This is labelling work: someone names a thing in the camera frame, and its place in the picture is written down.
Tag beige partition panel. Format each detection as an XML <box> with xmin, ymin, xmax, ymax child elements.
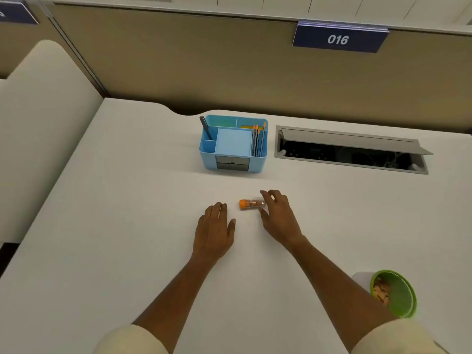
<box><xmin>0</xmin><ymin>1</ymin><xmax>472</xmax><ymax>135</ymax></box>

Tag cream right sleeve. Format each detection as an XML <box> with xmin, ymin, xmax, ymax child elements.
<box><xmin>350</xmin><ymin>317</ymin><xmax>450</xmax><ymax>354</ymax></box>

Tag blue number sign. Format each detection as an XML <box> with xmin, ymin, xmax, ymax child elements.
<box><xmin>292</xmin><ymin>21</ymin><xmax>390</xmax><ymax>54</ymax></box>

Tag orange scraps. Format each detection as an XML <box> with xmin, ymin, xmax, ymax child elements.
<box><xmin>373</xmin><ymin>281</ymin><xmax>391</xmax><ymax>306</ymax></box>

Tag person's right forearm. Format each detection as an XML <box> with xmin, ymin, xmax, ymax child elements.
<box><xmin>288</xmin><ymin>236</ymin><xmax>403</xmax><ymax>345</ymax></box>

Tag light blue note pad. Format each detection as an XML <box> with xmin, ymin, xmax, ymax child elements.
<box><xmin>215</xmin><ymin>128</ymin><xmax>253</xmax><ymax>158</ymax></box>

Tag blue desk organizer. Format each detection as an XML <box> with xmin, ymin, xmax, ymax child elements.
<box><xmin>199</xmin><ymin>114</ymin><xmax>268</xmax><ymax>174</ymax></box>

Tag blue sign with white border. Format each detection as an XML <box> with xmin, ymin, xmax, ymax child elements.
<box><xmin>0</xmin><ymin>0</ymin><xmax>40</xmax><ymax>26</ymax></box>

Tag person's right hand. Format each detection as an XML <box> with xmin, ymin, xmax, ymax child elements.
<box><xmin>258</xmin><ymin>190</ymin><xmax>307</xmax><ymax>252</ymax></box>

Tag grey pen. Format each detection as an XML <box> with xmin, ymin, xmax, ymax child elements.
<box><xmin>199</xmin><ymin>116</ymin><xmax>214</xmax><ymax>141</ymax></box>

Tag neighbouring white desk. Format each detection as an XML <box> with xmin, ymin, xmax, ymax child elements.
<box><xmin>0</xmin><ymin>40</ymin><xmax>104</xmax><ymax>248</ymax></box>

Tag green waste bin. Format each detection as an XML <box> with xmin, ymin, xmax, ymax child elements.
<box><xmin>369</xmin><ymin>269</ymin><xmax>418</xmax><ymax>320</ymax></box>

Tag person's left forearm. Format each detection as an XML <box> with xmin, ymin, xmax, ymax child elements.
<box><xmin>131</xmin><ymin>251</ymin><xmax>226</xmax><ymax>341</ymax></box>

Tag person's left hand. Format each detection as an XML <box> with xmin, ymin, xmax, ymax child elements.
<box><xmin>192</xmin><ymin>202</ymin><xmax>236</xmax><ymax>261</ymax></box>

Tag cream sleeve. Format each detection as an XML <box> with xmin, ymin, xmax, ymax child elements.
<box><xmin>350</xmin><ymin>317</ymin><xmax>450</xmax><ymax>354</ymax></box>
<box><xmin>93</xmin><ymin>324</ymin><xmax>178</xmax><ymax>354</ymax></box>

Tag orange capped clear tube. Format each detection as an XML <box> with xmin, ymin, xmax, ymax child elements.
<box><xmin>239</xmin><ymin>198</ymin><xmax>267</xmax><ymax>211</ymax></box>

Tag grey desk cable box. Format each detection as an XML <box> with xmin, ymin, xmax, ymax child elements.
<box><xmin>274</xmin><ymin>125</ymin><xmax>434</xmax><ymax>176</ymax></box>

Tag cream left sleeve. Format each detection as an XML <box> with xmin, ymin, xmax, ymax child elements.
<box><xmin>93</xmin><ymin>324</ymin><xmax>178</xmax><ymax>354</ymax></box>

